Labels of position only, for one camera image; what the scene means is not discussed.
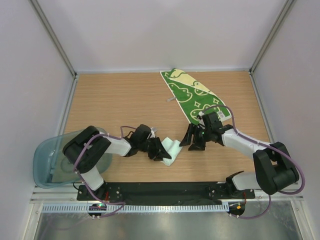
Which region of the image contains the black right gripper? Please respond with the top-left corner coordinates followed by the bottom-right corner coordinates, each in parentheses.
top-left (179, 122), bottom-right (212, 151)

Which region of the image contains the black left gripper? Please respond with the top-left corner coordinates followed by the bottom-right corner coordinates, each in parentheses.
top-left (138, 136), bottom-right (171, 161)

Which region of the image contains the light mint green towel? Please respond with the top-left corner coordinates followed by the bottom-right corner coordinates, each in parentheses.
top-left (161, 137), bottom-right (182, 167)

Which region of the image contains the green frog pattern towel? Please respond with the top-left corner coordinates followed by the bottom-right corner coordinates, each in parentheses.
top-left (160, 68), bottom-right (232, 125)

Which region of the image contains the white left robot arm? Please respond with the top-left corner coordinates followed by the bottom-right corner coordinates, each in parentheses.
top-left (62, 124), bottom-right (172, 200)

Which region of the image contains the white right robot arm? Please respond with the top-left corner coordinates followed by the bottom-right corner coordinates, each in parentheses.
top-left (180, 123), bottom-right (305, 195)

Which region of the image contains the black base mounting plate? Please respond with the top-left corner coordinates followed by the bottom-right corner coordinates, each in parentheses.
top-left (76, 181), bottom-right (256, 205)

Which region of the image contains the clear blue plastic bin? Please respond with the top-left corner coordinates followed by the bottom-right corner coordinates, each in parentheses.
top-left (33, 127), bottom-right (112, 189)

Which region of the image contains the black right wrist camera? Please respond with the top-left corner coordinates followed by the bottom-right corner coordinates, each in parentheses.
top-left (201, 112), bottom-right (223, 131)

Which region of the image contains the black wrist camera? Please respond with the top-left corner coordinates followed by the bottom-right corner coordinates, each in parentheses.
top-left (201, 112), bottom-right (223, 131)
top-left (129, 124), bottom-right (156, 145)

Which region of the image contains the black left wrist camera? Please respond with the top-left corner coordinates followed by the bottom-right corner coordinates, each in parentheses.
top-left (129, 124), bottom-right (156, 145)

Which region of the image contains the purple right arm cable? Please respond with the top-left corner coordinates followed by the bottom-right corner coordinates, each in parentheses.
top-left (197, 104), bottom-right (306, 221)

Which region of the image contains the white slotted cable duct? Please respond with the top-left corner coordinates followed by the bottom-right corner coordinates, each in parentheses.
top-left (41, 202), bottom-right (229, 214)

